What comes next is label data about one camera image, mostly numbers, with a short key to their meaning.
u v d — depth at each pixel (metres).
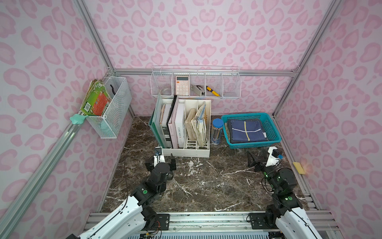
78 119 0.62
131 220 0.60
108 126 0.73
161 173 0.55
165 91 0.98
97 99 0.73
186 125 0.92
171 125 0.76
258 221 0.72
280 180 0.57
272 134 1.00
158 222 0.72
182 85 0.95
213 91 0.98
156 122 0.75
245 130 1.01
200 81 1.02
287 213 0.55
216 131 0.92
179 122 0.82
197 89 0.98
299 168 0.95
